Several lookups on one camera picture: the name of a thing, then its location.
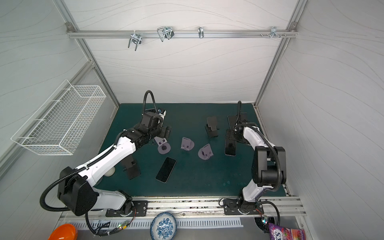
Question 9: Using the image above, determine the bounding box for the purple phone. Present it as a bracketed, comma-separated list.
[225, 140, 237, 157]

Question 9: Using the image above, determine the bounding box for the teal phone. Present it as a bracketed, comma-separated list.
[156, 157, 177, 183]
[228, 113, 248, 129]

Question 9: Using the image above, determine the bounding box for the black stand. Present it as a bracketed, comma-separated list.
[121, 155, 141, 180]
[205, 116, 219, 138]

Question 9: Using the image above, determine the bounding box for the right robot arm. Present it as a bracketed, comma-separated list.
[223, 101, 287, 216]

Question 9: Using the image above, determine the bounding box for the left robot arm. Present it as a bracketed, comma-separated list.
[40, 106, 171, 216]

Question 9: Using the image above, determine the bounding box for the purple round stand middle left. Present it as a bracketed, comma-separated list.
[154, 137, 171, 155]

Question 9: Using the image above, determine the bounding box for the purple round stand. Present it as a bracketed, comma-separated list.
[181, 137, 195, 151]
[198, 144, 214, 161]
[154, 137, 171, 155]

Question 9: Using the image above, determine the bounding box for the purple round stand centre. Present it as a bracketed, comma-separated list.
[181, 137, 195, 151]

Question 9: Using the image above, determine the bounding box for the purple round stand front right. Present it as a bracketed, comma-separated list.
[198, 144, 214, 161]

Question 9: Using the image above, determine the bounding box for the green table mat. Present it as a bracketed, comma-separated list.
[97, 103, 254, 197]

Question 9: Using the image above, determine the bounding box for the white bottle beige cap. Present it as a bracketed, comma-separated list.
[104, 167, 116, 177]

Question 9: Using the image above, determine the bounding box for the blue white ceramic bowl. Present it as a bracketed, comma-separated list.
[150, 212, 178, 240]

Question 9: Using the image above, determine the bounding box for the metal u-bolt clamp left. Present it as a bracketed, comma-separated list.
[128, 32, 142, 51]

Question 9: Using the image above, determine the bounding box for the metal u-bolt clamp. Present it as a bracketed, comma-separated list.
[157, 26, 175, 42]
[128, 32, 142, 51]

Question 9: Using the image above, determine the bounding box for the aluminium cross bar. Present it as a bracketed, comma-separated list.
[67, 29, 299, 39]

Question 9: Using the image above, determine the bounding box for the metal u-bolt clamp centre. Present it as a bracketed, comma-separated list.
[157, 26, 175, 42]

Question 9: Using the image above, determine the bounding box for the metal clamp right of centre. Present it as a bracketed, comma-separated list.
[198, 27, 204, 39]

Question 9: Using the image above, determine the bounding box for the purple snack bag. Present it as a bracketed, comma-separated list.
[269, 224, 307, 240]

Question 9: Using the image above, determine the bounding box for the orange plastic bowl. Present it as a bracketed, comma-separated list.
[48, 224, 78, 240]

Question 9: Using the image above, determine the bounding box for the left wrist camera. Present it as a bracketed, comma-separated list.
[158, 109, 167, 119]

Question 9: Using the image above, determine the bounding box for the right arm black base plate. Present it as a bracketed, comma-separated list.
[220, 198, 264, 216]

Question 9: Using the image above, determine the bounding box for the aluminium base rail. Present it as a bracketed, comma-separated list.
[59, 196, 307, 222]

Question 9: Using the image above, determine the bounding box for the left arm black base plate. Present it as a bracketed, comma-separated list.
[106, 201, 148, 217]

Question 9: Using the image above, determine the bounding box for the white slotted cable duct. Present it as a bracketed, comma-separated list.
[90, 218, 244, 230]

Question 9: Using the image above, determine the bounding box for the white wire basket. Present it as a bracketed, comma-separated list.
[11, 80, 106, 156]

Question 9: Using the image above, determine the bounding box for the metal bracket far right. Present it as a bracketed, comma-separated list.
[260, 27, 287, 39]

